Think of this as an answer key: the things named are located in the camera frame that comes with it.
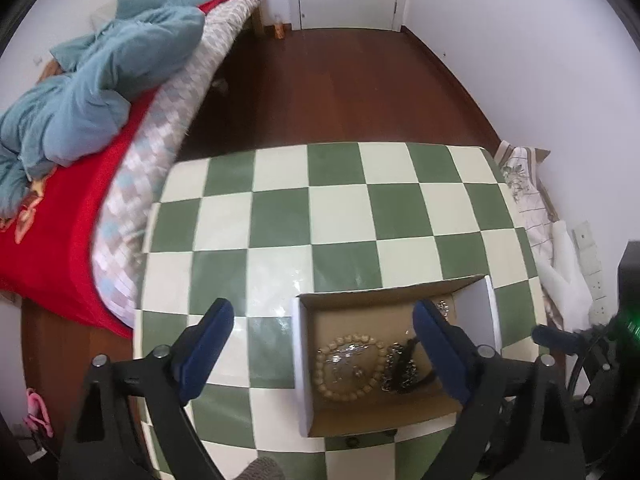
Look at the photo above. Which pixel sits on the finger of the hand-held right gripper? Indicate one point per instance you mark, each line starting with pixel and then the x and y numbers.
pixel 555 337

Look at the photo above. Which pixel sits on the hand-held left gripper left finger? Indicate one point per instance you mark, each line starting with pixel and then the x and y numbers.
pixel 200 355

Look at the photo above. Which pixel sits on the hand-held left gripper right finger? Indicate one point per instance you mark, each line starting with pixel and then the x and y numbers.
pixel 447 355

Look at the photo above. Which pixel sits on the black bangle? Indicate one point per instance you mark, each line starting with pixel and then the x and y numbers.
pixel 420 375

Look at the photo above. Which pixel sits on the cardboard box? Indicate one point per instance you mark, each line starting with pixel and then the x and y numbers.
pixel 365 415

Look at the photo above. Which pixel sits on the white cloth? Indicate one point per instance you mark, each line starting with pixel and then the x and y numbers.
pixel 565 275

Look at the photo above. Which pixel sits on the floral patterned cloth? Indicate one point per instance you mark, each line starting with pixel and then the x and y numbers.
pixel 525 190

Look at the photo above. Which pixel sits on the green checkered tablecloth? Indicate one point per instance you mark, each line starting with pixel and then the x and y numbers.
pixel 300 220

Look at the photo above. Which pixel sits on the pink slippers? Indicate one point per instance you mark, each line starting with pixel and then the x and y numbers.
pixel 40 410

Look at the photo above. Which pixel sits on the bed with red blanket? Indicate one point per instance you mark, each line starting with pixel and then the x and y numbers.
pixel 65 240

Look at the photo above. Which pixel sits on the pastel checkered bed sheet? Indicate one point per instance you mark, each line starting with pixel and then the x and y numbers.
pixel 150 160

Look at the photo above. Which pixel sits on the blue quilt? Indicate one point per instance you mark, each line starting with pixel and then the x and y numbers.
pixel 100 75

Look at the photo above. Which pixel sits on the small orange bottle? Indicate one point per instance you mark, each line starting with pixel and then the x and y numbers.
pixel 279 31

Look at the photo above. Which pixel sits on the white pillow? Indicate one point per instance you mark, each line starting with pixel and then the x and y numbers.
pixel 104 12

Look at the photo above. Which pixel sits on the white wall sockets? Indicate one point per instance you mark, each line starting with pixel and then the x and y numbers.
pixel 592 270

